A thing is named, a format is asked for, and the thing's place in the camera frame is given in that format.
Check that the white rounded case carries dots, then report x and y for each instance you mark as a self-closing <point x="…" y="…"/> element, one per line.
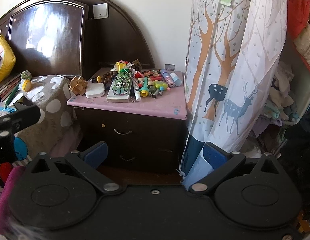
<point x="94" y="90"/>

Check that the black phone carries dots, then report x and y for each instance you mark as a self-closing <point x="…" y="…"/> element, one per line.
<point x="22" y="102"/>

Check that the green patterned ball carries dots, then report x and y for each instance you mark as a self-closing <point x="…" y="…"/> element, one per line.
<point x="26" y="75"/>

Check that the beige fleece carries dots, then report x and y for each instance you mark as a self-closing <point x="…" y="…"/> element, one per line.
<point x="306" y="42"/>

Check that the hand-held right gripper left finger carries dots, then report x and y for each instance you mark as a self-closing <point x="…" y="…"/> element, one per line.
<point x="96" y="155"/>

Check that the green printed box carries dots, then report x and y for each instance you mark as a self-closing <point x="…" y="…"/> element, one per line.
<point x="119" y="87"/>

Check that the small black flashlight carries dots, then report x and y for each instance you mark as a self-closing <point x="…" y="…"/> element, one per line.
<point x="96" y="79"/>

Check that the white deer printed curtain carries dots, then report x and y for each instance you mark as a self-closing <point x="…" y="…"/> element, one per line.
<point x="232" y="55"/>

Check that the pile of small colourful toys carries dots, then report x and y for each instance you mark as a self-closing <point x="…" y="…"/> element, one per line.
<point x="155" y="80"/>

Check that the yellow pillow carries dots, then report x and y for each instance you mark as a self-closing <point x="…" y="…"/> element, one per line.
<point x="4" y="62"/>

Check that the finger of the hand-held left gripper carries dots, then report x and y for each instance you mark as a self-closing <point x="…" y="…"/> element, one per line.
<point x="22" y="120"/>

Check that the wooden interlocking puzzle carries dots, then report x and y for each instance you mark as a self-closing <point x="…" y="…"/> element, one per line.
<point x="78" y="85"/>

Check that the dark wooden headboard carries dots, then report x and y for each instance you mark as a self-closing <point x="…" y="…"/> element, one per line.
<point x="57" y="30"/>

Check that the green toy flashlight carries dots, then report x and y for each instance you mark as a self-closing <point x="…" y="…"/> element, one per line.
<point x="144" y="89"/>

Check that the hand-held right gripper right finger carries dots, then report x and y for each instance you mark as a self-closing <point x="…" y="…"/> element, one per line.
<point x="215" y="155"/>

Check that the yellow and white toy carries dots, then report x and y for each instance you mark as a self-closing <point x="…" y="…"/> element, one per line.
<point x="26" y="85"/>

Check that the light blue tube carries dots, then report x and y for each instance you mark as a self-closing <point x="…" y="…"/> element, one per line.
<point x="176" y="78"/>

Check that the dark drawer without sticker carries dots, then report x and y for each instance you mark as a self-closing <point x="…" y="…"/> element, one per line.
<point x="150" y="162"/>

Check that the stack of books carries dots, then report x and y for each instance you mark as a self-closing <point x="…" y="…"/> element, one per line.
<point x="7" y="86"/>

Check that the pink printed tube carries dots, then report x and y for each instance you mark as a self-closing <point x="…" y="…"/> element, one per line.
<point x="168" y="78"/>

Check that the dark cloth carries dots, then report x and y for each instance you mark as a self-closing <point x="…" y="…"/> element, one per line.
<point x="297" y="142"/>

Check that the white marker pen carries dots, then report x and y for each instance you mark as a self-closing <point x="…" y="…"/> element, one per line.
<point x="137" y="93"/>

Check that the red quilt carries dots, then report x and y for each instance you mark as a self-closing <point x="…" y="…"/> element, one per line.
<point x="297" y="12"/>

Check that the magenta cloth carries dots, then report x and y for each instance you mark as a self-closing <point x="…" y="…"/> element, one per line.
<point x="9" y="195"/>

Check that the grey white-spotted blanket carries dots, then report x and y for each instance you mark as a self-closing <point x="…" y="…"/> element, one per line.
<point x="51" y="110"/>

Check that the dark nightstand with pink top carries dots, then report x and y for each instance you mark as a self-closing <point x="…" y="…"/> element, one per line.
<point x="150" y="107"/>

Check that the mauve bed skirt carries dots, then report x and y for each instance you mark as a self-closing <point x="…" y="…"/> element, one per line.
<point x="67" y="142"/>

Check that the pile of pale clothes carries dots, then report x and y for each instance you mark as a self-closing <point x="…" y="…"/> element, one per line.
<point x="282" y="100"/>

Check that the white wall switch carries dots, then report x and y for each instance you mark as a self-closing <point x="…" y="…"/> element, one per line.
<point x="100" y="11"/>

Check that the cartoon printed bedsheet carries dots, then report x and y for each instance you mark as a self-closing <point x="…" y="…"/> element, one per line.
<point x="21" y="150"/>

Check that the green pen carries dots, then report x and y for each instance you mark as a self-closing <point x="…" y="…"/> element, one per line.
<point x="11" y="97"/>

